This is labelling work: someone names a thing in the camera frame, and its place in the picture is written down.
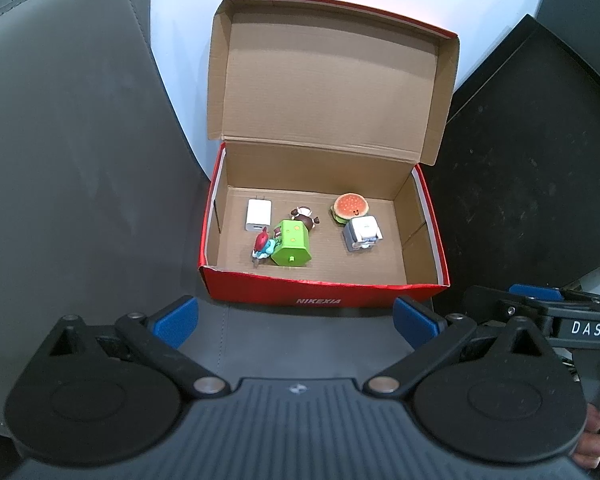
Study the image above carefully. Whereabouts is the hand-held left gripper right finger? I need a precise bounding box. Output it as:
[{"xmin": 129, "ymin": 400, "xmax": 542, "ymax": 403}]
[{"xmin": 364, "ymin": 296, "xmax": 554, "ymax": 401}]

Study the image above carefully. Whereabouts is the person's right hand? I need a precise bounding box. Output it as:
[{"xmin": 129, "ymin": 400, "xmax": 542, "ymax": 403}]
[{"xmin": 577, "ymin": 404, "xmax": 600, "ymax": 472}]

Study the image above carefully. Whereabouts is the hamburger toy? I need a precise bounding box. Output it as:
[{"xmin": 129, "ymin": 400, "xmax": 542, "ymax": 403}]
[{"xmin": 331, "ymin": 192, "xmax": 370, "ymax": 227}]

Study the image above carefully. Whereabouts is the blue figurine with red hat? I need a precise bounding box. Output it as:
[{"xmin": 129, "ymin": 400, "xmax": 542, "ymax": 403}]
[{"xmin": 250, "ymin": 226, "xmax": 277, "ymax": 266}]

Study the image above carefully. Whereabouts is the red cardboard shoe box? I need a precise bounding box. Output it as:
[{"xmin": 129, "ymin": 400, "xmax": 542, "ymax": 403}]
[{"xmin": 198, "ymin": 0, "xmax": 462, "ymax": 309}]

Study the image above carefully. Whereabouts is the brown cow figurine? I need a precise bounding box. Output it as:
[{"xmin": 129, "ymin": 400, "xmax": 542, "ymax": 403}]
[{"xmin": 274, "ymin": 205, "xmax": 322, "ymax": 242}]

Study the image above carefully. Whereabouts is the grey white cube charger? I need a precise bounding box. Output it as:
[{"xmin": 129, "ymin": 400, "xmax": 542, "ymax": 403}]
[{"xmin": 342, "ymin": 215, "xmax": 384, "ymax": 255}]

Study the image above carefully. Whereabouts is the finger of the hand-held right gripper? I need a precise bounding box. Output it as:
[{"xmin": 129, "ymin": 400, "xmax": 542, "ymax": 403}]
[
  {"xmin": 464, "ymin": 285, "xmax": 552, "ymax": 339},
  {"xmin": 509, "ymin": 283, "xmax": 600, "ymax": 304}
]

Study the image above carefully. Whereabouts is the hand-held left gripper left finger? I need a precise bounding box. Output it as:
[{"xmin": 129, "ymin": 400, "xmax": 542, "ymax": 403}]
[{"xmin": 46, "ymin": 296, "xmax": 230, "ymax": 401}]

